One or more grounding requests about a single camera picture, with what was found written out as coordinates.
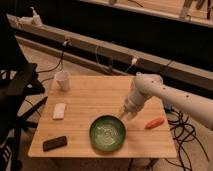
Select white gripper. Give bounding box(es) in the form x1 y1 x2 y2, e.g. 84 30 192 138
118 95 144 120

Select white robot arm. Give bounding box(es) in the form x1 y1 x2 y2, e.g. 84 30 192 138
121 72 213 130

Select green ceramic bowl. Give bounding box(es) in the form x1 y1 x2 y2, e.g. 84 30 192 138
89 115 126 152

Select orange carrot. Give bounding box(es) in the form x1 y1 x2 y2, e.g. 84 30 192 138
145 117 164 129

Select long metal beam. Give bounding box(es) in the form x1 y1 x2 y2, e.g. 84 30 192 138
7 15 213 99

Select wooden table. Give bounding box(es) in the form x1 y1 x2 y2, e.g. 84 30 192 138
28 76 177 158

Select white sponge block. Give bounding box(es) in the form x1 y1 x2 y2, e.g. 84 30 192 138
53 103 66 120

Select white mug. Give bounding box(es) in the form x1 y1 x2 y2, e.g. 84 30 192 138
54 70 70 91

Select black rectangular remote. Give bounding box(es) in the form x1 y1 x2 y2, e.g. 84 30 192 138
43 136 67 152

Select black chair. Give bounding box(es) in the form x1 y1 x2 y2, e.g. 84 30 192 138
0 11 47 171

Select white device on beam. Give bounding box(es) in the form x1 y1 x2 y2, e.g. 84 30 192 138
18 6 43 27

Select white cable connector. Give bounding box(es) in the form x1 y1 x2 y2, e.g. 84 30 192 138
131 58 138 65

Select black floor cables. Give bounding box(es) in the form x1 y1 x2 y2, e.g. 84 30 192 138
164 103 213 171

